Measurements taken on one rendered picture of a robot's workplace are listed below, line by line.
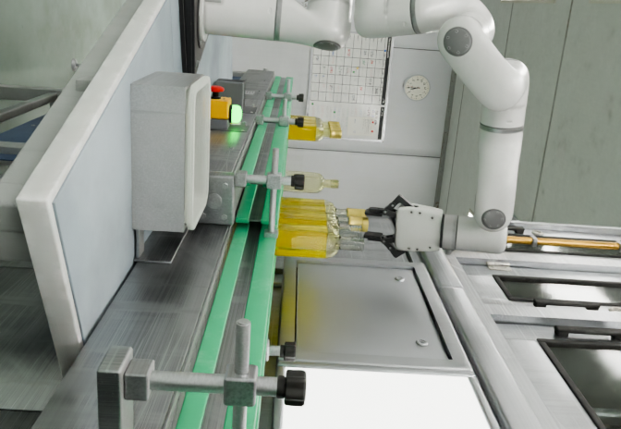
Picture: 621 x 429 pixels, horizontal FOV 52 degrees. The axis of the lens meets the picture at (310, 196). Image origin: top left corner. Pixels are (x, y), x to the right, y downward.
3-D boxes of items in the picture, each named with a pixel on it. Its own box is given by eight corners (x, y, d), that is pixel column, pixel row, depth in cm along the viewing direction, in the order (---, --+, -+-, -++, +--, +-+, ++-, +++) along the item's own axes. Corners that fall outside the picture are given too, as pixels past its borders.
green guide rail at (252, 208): (235, 223, 120) (277, 225, 120) (235, 217, 120) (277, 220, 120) (274, 94, 287) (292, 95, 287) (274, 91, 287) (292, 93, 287)
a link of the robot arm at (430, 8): (404, -7, 118) (482, -19, 112) (423, -13, 129) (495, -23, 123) (411, 66, 122) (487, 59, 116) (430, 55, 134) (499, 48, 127)
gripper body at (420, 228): (446, 248, 142) (396, 242, 145) (450, 204, 139) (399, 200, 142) (444, 259, 135) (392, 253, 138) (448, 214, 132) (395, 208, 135)
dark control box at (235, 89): (212, 109, 178) (242, 111, 178) (213, 80, 175) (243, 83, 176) (215, 104, 186) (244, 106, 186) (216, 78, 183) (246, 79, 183)
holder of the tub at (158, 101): (132, 263, 97) (183, 265, 97) (129, 83, 89) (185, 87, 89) (157, 225, 114) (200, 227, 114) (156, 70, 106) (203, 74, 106)
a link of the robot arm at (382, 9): (407, 23, 120) (412, -56, 122) (297, 36, 131) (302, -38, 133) (421, 41, 129) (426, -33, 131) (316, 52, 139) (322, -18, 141)
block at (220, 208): (194, 225, 115) (233, 227, 115) (195, 175, 112) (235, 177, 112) (197, 218, 118) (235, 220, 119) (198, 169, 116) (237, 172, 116)
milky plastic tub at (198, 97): (134, 232, 95) (192, 235, 96) (132, 83, 89) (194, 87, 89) (159, 198, 112) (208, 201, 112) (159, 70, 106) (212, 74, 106)
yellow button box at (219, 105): (196, 128, 151) (227, 130, 152) (197, 97, 149) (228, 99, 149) (200, 123, 158) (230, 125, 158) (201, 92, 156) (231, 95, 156)
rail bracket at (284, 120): (254, 125, 170) (303, 128, 170) (255, 98, 168) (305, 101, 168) (255, 122, 174) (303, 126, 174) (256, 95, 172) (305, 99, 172)
